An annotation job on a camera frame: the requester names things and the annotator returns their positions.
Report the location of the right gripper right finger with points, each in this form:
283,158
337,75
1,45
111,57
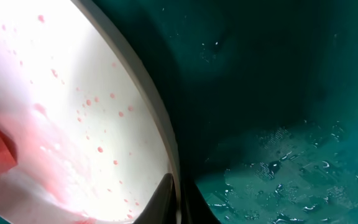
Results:
194,209

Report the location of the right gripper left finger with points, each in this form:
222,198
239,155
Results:
162,207

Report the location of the white plate with red stain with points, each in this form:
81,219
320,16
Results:
89,130

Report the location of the teal plastic tray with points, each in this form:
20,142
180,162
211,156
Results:
262,97

